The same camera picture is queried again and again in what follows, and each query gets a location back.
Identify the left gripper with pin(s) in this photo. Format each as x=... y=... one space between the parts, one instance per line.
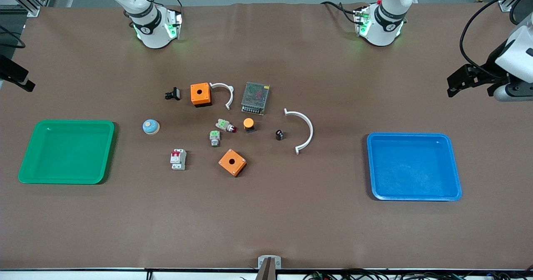
x=487 y=69

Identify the white red circuit breaker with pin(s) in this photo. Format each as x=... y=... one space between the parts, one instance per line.
x=178 y=159

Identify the small black capacitor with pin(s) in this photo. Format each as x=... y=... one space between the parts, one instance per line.
x=279 y=135

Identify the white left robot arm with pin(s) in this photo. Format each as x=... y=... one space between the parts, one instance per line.
x=381 y=32

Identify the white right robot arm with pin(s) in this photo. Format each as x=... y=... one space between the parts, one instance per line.
x=152 y=34

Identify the green plastic tray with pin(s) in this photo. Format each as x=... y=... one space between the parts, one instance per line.
x=66 y=152

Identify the blue plastic tray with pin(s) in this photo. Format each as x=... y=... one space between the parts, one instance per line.
x=414 y=167

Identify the blue dome button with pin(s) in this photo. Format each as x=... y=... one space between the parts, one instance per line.
x=150 y=127

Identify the large white curved clip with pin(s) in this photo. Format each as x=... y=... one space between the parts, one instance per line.
x=310 y=130

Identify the red tipped green pushbutton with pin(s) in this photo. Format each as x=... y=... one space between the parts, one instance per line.
x=224 y=125

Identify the small white curved clip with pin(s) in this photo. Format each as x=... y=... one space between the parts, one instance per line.
x=230 y=92

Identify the metal mesh power supply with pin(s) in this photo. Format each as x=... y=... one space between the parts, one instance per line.
x=255 y=98

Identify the orange mushroom button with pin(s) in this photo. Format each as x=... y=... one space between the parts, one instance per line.
x=249 y=124

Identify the brown table cover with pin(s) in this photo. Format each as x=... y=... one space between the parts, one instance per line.
x=266 y=213

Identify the small black switch part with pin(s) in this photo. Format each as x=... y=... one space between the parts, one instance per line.
x=174 y=93

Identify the orange button enclosure box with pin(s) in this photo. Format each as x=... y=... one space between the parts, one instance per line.
x=232 y=162
x=200 y=95

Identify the green white pushbutton switch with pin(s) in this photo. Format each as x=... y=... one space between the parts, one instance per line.
x=215 y=137

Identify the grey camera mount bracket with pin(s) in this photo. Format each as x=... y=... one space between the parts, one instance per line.
x=269 y=265

